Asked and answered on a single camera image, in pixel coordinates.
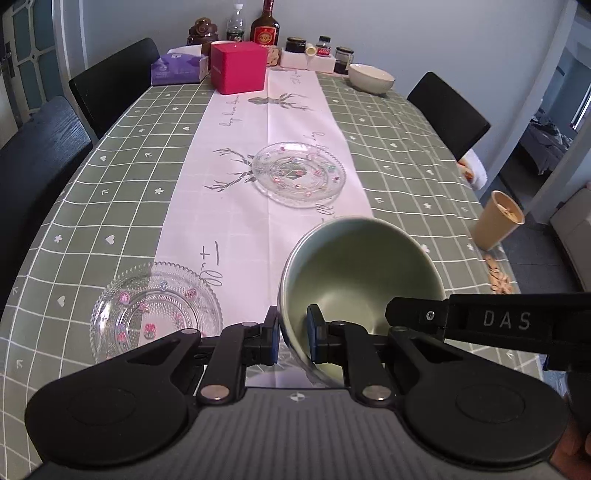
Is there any green ceramic bowl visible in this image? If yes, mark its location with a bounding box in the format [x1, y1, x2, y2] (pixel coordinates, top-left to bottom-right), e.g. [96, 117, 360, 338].
[277, 217, 446, 387]

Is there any clear glass plate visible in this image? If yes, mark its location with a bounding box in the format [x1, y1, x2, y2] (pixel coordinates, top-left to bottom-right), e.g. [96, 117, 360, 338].
[89, 262, 223, 363]
[252, 142, 346, 209]

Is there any pile of seed shells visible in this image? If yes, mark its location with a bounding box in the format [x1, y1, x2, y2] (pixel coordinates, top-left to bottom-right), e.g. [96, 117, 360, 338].
[484, 254, 515, 295]

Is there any tan paper cup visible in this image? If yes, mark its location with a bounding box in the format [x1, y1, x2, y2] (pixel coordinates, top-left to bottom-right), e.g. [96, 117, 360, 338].
[471, 190, 525, 251]

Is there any white snack bag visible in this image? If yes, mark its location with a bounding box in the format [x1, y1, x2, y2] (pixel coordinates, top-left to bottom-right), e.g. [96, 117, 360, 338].
[458, 149, 488, 191]

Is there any green checked tablecloth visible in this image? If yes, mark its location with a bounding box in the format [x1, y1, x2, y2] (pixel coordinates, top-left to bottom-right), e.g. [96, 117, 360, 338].
[0, 66, 548, 480]

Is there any black chair right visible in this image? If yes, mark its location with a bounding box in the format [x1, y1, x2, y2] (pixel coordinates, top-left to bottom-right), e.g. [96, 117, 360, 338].
[407, 72, 491, 160]

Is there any black chair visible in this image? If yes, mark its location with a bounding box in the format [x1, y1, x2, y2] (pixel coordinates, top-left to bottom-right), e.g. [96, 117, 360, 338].
[0, 96, 92, 306]
[68, 38, 159, 139]
[407, 72, 491, 160]

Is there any cream ceramic bowl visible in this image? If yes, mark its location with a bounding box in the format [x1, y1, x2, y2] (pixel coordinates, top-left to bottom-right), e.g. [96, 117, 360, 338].
[348, 63, 394, 95]

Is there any magenta square box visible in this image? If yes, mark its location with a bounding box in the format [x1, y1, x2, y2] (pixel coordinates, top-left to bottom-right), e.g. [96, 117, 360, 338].
[209, 41, 267, 95]

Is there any white box under jars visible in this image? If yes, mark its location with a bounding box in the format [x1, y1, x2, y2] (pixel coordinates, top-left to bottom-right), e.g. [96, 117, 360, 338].
[280, 49, 335, 73]

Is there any black chair near left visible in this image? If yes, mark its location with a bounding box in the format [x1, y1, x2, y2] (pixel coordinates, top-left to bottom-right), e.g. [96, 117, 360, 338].
[0, 96, 92, 306]

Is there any dark glass jar right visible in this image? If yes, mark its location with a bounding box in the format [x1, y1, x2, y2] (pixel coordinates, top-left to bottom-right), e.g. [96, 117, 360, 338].
[334, 46, 353, 75]

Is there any purple tissue pack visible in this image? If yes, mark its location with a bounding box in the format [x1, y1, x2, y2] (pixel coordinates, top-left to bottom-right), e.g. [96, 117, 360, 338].
[150, 53, 208, 86]

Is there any black chair far left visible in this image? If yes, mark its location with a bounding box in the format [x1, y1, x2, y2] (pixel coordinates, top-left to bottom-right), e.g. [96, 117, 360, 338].
[68, 38, 159, 139]

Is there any small red-label jar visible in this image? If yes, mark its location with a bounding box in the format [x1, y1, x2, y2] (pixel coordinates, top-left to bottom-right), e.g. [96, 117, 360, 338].
[315, 35, 331, 57]

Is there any dark jar left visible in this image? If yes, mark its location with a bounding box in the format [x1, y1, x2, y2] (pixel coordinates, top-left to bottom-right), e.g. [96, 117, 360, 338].
[284, 37, 307, 53]

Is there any brown liquor bottle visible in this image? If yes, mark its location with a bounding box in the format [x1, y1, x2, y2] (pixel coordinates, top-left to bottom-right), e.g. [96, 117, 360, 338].
[250, 0, 280, 46]

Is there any brown carved figurine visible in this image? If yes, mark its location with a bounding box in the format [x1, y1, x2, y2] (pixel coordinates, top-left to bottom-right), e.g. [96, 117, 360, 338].
[187, 17, 218, 45]

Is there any clear water bottle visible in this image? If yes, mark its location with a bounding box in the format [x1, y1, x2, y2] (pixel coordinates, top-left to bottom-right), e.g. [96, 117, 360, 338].
[225, 3, 245, 42]

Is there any white glass-pane door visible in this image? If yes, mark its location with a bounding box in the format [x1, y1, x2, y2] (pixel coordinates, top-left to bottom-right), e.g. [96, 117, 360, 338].
[1, 0, 63, 127]

